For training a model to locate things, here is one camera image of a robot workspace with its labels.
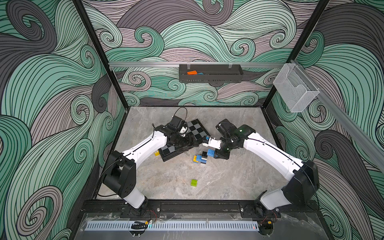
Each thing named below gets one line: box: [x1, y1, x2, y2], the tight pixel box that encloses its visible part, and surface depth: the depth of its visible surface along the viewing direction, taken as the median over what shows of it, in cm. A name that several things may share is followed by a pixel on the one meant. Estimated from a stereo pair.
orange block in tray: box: [187, 70, 198, 75], surface depth 94 cm
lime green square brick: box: [191, 179, 198, 187], surface depth 83 cm
